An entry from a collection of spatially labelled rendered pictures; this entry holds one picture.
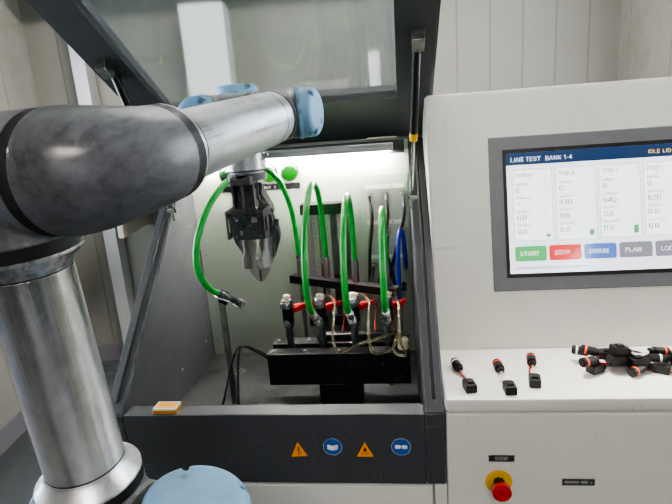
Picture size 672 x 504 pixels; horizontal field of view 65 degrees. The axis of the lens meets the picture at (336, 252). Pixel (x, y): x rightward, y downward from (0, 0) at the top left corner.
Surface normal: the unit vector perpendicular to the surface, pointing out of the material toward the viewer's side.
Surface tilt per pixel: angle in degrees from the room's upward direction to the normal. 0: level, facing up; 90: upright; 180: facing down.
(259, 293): 90
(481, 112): 76
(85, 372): 91
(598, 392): 0
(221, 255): 90
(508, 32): 90
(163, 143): 71
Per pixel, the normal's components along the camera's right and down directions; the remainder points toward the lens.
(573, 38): 0.01, 0.25
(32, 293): 0.51, 0.22
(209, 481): 0.05, -0.96
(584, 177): -0.12, 0.02
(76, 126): 0.30, -0.50
